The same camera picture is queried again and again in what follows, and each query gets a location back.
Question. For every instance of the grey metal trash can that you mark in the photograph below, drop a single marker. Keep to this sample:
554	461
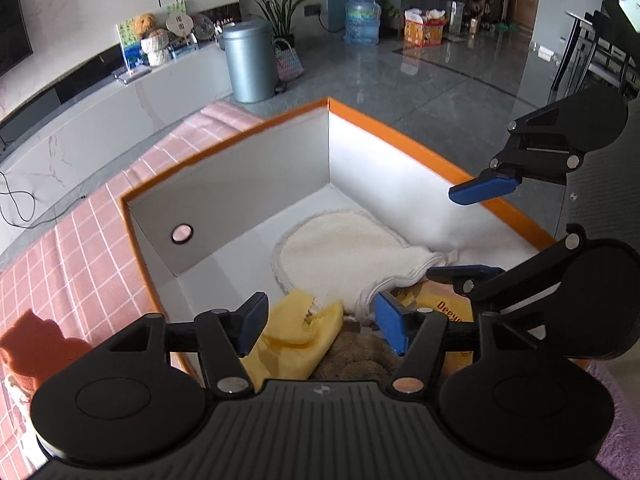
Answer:
251	60

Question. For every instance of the orange bear-shaped sponge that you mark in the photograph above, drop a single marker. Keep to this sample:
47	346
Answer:
34	350

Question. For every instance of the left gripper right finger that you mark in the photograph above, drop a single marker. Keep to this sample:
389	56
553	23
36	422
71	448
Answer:
422	338

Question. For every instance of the pink white crochet piece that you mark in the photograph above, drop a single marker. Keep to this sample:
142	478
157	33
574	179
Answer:
20	404

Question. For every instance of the brown plush toy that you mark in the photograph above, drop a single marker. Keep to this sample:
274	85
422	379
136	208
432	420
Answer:
354	356

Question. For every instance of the orange cardboard box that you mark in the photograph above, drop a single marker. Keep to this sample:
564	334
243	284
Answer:
320	210

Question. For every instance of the yellow cloth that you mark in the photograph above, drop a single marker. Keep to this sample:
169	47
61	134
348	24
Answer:
294	340

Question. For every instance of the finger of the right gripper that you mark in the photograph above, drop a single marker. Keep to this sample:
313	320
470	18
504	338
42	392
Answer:
491	285
509	168

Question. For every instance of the blue water jug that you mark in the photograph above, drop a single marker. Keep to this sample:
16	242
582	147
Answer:
362	22

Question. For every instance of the black wall television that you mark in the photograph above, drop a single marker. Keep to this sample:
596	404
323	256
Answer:
15	44

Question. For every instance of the red yellow gift box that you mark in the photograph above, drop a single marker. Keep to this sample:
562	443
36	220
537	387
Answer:
424	28

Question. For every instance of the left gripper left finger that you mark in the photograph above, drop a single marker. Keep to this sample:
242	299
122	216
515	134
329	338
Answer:
221	338

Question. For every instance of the woven small basket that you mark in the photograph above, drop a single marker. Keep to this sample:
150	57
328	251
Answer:
288	62

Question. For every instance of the pink checkered tablecloth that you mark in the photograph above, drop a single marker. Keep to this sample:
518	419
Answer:
81	274

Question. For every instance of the black dining chairs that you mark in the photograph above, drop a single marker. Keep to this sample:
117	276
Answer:
596	52

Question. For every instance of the white round towel pad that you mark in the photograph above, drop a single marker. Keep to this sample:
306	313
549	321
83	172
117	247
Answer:
349	256

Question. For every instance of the white TV console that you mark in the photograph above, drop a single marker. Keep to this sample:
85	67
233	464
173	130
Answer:
100	127

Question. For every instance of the long-leaf potted plant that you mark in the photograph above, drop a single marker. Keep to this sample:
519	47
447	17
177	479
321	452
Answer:
282	5

